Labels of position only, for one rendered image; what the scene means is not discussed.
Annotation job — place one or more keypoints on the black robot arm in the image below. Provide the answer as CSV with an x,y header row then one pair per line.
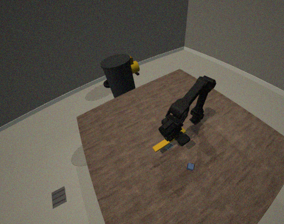
x,y
180,107

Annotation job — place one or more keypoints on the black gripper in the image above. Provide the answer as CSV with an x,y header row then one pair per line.
x,y
180,137

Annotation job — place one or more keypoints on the yellow bar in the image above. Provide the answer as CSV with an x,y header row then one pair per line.
x,y
164,143

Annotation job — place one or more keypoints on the small blue cube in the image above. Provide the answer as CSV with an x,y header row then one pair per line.
x,y
190,166

